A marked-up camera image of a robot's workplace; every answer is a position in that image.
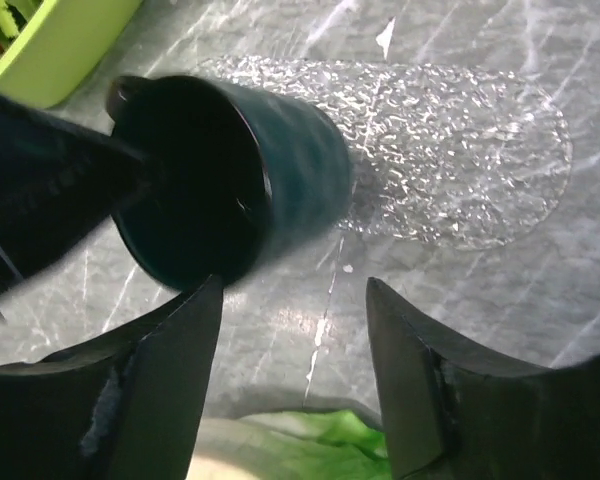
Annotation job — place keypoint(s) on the clear acrylic tray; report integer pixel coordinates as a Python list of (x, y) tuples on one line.
[(447, 155)]

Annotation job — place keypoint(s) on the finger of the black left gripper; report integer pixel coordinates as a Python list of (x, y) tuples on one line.
[(58, 182)]

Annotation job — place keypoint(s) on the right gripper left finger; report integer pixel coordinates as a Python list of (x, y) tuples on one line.
[(124, 405)]

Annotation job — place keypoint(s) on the dark green mug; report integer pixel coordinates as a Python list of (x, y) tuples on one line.
[(250, 176)]

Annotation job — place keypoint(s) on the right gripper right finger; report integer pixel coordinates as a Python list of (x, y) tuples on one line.
[(452, 408)]

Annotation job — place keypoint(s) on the green napa cabbage front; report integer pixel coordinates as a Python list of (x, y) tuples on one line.
[(290, 445)]

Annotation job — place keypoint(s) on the light green tray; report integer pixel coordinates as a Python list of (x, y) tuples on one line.
[(47, 48)]

